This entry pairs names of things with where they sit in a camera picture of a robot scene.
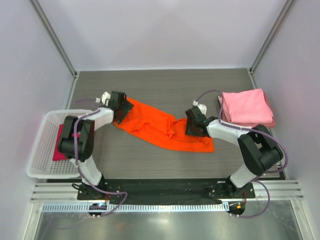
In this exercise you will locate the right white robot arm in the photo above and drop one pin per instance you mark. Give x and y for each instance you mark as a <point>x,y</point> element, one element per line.
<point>259,150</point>

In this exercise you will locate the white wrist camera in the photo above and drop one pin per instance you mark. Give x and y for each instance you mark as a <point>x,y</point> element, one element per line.
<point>201,107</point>
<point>104,99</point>

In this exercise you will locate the right aluminium frame post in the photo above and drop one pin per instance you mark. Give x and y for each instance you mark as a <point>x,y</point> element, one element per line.
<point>281,17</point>

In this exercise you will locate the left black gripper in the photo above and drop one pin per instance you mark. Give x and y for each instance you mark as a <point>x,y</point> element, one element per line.
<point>127,107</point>

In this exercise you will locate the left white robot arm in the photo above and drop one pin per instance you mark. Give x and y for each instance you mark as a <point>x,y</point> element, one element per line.
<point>76,141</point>

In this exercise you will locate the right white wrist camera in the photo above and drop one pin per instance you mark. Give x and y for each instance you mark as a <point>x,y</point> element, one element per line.
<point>201,107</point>

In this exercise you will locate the aluminium frame post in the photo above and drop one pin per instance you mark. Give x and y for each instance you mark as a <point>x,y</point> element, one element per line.
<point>281,17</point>
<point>53,36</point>

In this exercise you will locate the white plastic basket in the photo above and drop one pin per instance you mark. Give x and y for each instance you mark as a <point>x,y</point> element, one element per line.
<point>41,164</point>

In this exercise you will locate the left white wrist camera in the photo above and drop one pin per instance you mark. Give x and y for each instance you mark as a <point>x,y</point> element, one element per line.
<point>104,99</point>

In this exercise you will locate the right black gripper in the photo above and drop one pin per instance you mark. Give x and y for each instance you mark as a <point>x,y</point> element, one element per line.
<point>188,132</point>

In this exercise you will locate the salmon pink shirt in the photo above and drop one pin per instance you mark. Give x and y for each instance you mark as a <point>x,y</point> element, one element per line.
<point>262,123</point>

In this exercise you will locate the orange t shirt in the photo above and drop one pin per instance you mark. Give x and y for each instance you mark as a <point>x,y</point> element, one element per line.
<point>162,129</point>

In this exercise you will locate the magenta t shirt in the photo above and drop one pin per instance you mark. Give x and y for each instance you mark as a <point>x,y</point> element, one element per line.
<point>64,146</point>

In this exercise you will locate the slotted cable duct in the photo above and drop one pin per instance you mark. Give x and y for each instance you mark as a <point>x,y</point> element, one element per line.
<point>99,207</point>

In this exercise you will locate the left aluminium frame post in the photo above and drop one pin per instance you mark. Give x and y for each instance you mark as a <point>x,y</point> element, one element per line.
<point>53,36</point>

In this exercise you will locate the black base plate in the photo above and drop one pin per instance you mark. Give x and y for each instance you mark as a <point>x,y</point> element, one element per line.
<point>183,191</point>

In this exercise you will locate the light pink shirt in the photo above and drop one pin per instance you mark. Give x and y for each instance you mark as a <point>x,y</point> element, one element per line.
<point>247,107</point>

